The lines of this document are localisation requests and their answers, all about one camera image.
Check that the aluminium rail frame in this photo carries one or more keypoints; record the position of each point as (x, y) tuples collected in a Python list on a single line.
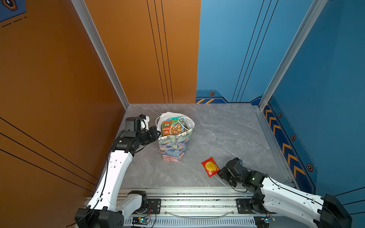
[(196, 207)]

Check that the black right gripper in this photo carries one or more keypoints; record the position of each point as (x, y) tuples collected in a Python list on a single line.
[(224, 171)]

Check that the left green circuit board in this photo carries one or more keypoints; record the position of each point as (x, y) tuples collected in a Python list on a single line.
[(140, 221)]

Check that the red snack packet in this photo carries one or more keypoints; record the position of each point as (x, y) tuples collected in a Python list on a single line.
[(210, 167)]

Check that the aluminium corner post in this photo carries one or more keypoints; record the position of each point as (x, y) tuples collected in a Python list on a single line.
[(90, 27), (300, 36)]

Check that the right circuit board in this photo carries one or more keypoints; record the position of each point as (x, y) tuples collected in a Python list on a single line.
[(263, 222)]

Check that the floral paper gift bag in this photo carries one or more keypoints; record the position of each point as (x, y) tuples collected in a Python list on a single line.
[(173, 147)]

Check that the green noodle snack packet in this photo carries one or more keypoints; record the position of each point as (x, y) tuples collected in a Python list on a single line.
[(173, 126)]

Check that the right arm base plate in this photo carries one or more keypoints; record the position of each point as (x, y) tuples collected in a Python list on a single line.
[(250, 206)]

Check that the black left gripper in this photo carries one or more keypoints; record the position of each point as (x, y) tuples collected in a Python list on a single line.
[(151, 130)]

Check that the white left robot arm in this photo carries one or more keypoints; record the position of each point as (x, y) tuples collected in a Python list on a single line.
[(102, 210)]

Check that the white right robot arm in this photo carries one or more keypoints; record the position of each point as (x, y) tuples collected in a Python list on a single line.
[(271, 196)]

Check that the right aluminium corner post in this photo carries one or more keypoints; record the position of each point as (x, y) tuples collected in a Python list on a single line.
[(300, 36)]

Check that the left aluminium corner post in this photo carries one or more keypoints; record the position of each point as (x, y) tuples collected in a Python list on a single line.
[(90, 27)]

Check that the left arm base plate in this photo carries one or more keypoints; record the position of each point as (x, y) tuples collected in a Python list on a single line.
[(152, 206)]

